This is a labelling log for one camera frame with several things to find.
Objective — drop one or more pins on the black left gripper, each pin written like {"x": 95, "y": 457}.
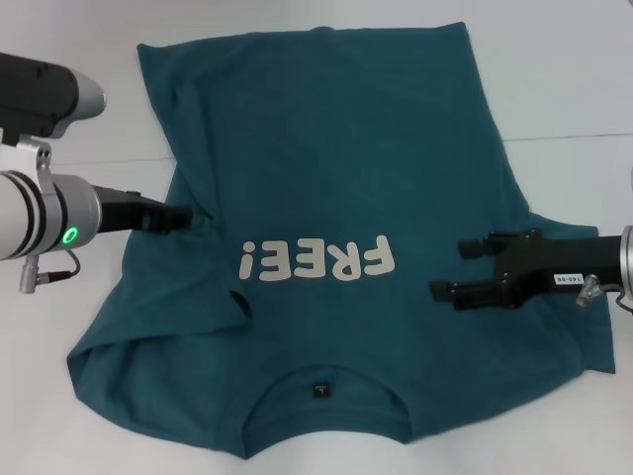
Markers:
{"x": 118, "y": 210}

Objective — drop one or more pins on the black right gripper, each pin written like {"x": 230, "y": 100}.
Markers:
{"x": 554, "y": 262}

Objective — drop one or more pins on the teal t-shirt with FREE print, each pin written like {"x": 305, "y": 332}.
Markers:
{"x": 346, "y": 148}

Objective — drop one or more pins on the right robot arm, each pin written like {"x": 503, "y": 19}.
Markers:
{"x": 628, "y": 262}

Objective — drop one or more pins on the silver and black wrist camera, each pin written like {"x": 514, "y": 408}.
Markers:
{"x": 44, "y": 99}

